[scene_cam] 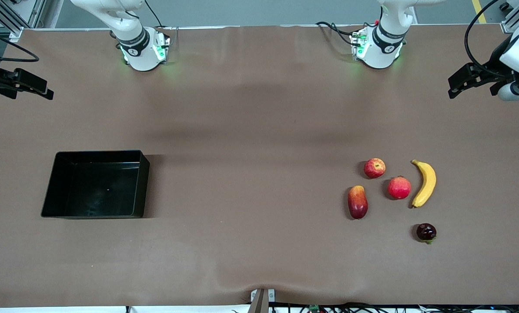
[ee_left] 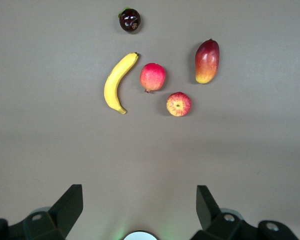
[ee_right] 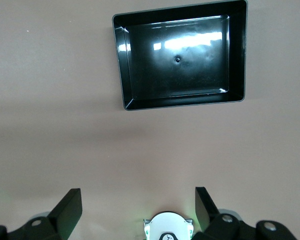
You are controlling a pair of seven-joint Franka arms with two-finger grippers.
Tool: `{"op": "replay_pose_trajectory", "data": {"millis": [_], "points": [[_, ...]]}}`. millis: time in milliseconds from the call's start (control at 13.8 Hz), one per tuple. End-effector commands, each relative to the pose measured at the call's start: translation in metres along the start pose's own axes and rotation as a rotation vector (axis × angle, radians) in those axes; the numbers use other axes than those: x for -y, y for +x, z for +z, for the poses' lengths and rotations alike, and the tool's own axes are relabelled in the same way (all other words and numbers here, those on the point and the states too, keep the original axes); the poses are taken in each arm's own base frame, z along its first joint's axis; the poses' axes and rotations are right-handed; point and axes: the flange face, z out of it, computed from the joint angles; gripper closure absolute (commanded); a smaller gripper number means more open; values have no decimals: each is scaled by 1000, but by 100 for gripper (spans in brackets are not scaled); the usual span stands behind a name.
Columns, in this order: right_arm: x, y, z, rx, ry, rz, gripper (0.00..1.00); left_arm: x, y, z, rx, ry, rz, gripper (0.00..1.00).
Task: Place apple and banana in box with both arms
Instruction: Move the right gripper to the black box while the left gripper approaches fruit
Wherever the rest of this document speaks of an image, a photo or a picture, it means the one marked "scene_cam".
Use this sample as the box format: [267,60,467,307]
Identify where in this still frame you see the yellow banana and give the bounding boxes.
[411,159,437,209]

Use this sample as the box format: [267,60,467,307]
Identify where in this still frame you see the black plastic box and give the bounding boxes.
[41,150,151,219]

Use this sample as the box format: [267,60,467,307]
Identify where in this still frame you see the red yellow apple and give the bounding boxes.
[364,158,386,179]

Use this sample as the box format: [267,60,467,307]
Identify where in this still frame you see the yellow floor tape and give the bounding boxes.
[472,0,489,24]

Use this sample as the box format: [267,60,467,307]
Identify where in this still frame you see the red pomegranate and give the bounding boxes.
[388,176,412,200]

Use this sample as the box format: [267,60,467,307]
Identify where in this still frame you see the dark purple mangosteen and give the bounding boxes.
[416,223,437,244]

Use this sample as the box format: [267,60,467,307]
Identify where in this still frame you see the red yellow mango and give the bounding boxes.
[347,185,369,220]

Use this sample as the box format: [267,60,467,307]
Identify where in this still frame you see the brown table cover sheet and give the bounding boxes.
[0,24,519,308]

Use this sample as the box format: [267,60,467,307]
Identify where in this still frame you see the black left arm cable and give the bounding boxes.
[465,0,510,80]

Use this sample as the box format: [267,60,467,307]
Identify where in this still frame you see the black base cable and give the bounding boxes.
[144,0,164,29]

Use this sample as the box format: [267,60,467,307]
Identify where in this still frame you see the black base power cables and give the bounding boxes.
[316,21,356,46]

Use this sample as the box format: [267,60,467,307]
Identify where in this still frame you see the metal table edge bracket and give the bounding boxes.
[249,288,276,313]

